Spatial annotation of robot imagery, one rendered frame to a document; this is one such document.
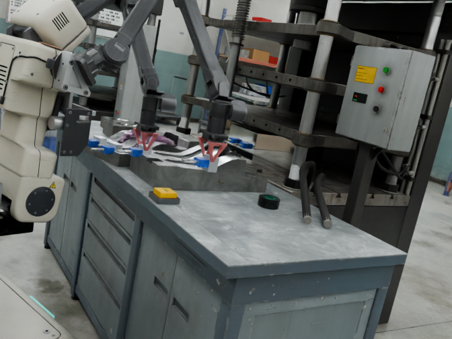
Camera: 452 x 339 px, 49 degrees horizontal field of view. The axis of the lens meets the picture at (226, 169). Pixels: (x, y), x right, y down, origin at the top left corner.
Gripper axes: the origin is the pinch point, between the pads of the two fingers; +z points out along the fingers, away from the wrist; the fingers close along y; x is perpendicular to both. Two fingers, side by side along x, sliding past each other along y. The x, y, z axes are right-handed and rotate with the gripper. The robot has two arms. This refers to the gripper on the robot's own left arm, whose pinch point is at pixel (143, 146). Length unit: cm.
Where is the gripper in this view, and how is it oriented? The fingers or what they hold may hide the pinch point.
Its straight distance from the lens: 195.1
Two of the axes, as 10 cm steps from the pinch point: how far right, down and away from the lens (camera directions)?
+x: -8.4, -0.3, -5.5
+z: -1.7, 9.6, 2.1
